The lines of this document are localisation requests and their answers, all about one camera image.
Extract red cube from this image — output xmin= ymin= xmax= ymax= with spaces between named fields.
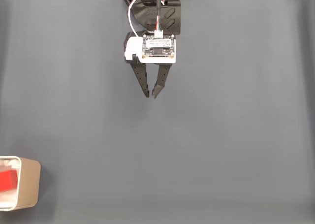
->
xmin=0 ymin=169 xmax=19 ymax=192

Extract beige box white interior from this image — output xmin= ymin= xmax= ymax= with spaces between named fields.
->
xmin=0 ymin=155 xmax=42 ymax=211

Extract grey table mat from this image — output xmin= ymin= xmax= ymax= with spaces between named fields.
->
xmin=0 ymin=0 xmax=315 ymax=224

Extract black camera cable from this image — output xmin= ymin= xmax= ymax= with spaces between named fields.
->
xmin=155 ymin=0 xmax=164 ymax=33

